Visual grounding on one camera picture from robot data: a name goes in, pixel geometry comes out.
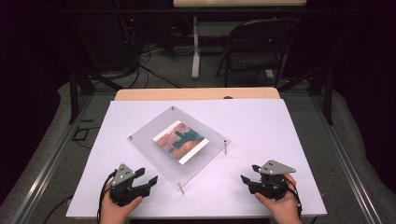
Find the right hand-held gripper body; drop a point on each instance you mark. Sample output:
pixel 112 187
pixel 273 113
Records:
pixel 271 183

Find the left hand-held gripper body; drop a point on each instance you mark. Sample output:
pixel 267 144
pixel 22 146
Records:
pixel 123 183

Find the clear acrylic photo frame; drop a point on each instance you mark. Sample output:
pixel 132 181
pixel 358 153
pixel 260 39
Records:
pixel 149 146

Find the person's right hand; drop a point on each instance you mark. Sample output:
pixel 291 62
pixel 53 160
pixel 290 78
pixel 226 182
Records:
pixel 285 208

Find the person's left hand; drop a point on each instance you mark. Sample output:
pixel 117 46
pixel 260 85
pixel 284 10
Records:
pixel 112 211

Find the white board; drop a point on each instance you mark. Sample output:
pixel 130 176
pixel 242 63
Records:
pixel 264 130

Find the painting print photo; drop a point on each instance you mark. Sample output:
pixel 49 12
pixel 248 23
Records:
pixel 180 141

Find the dark table grommet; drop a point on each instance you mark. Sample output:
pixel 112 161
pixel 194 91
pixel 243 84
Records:
pixel 228 97

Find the wooden table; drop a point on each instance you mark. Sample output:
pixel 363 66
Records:
pixel 186 93

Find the black metal stand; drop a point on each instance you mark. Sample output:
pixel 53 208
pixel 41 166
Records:
pixel 74 99
pixel 327 99

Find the black folding chair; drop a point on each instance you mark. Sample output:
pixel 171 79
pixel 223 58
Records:
pixel 255 59

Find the white desk leg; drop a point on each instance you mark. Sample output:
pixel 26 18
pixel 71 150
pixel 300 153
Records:
pixel 195 53

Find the dark computer tower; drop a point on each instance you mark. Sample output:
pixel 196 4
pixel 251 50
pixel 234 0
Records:
pixel 109 40

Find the aluminium rail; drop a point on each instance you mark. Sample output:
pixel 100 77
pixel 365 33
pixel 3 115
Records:
pixel 345 168
pixel 46 168

